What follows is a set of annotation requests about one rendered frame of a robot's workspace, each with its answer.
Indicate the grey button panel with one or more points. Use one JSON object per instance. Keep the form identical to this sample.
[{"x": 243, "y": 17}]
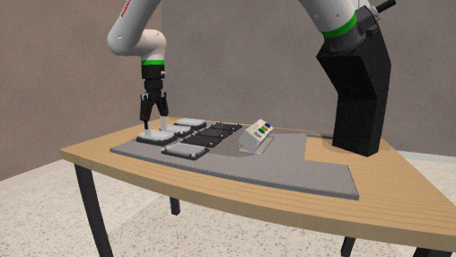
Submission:
[{"x": 251, "y": 138}]

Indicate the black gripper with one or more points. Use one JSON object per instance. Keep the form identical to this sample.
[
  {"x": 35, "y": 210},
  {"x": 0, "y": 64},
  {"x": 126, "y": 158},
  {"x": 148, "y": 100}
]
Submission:
[{"x": 153, "y": 95}]

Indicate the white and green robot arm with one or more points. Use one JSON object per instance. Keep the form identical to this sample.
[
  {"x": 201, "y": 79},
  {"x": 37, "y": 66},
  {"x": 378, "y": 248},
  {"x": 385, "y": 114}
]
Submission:
[{"x": 342, "y": 27}]

